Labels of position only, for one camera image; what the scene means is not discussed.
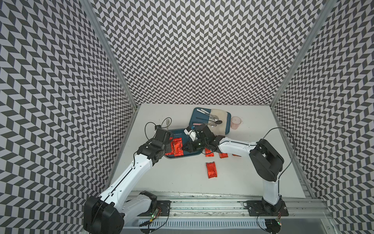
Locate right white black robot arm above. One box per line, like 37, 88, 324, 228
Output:
182, 124, 284, 209

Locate teal flat tray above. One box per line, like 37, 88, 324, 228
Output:
188, 107, 232, 135

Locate black metal spoon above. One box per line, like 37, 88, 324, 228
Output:
197, 118, 223, 124

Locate aluminium front rail frame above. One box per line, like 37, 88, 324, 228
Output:
121, 196, 340, 234

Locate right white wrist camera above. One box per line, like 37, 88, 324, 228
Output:
184, 127, 197, 142

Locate beige folded cloth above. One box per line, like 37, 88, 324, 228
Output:
208, 109, 231, 136

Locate pink handle spoon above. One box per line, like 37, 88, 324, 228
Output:
205, 122, 217, 128

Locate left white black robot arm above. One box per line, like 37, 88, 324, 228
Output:
83, 128, 173, 234

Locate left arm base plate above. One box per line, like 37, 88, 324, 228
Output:
138, 200, 171, 217

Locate white handle spoon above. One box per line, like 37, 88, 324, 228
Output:
196, 109, 219, 121

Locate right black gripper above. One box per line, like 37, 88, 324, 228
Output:
181, 138, 207, 153

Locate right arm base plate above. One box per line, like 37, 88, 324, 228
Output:
245, 199, 289, 217

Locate pink translucent cup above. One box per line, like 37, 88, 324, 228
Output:
230, 117, 242, 130

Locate teal plastic storage box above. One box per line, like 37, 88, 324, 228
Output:
165, 129, 204, 159

